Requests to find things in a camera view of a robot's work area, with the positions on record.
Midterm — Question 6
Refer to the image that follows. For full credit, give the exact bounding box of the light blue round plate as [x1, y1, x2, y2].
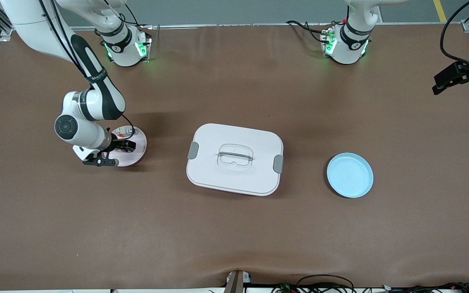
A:
[327, 153, 374, 199]

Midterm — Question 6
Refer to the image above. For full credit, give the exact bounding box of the black base power cable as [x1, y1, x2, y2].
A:
[286, 20, 333, 44]
[114, 4, 141, 29]

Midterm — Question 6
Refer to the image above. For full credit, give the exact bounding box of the pink round plate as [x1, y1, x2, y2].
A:
[110, 125, 148, 167]

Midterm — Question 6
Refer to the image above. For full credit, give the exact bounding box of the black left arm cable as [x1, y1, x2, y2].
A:
[440, 0, 469, 68]

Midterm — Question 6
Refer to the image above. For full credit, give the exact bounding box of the brown table cover mat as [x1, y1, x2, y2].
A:
[0, 24, 469, 290]

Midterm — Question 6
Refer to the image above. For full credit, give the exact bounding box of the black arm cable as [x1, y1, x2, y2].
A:
[39, 0, 136, 135]
[440, 0, 469, 68]

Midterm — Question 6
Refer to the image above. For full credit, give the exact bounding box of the black cable bundle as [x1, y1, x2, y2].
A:
[271, 282, 469, 293]

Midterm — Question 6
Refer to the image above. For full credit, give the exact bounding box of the black looped cable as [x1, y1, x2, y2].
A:
[296, 274, 355, 293]

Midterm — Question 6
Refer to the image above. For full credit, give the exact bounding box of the metal table edge bracket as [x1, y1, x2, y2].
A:
[224, 270, 252, 293]

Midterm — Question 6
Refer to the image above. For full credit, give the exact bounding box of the white lidded storage box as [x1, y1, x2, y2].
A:
[186, 123, 284, 197]

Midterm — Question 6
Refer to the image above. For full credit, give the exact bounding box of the silver table edge rail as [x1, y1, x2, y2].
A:
[70, 22, 465, 32]

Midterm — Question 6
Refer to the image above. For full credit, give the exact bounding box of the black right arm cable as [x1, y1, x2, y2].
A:
[39, 0, 136, 135]

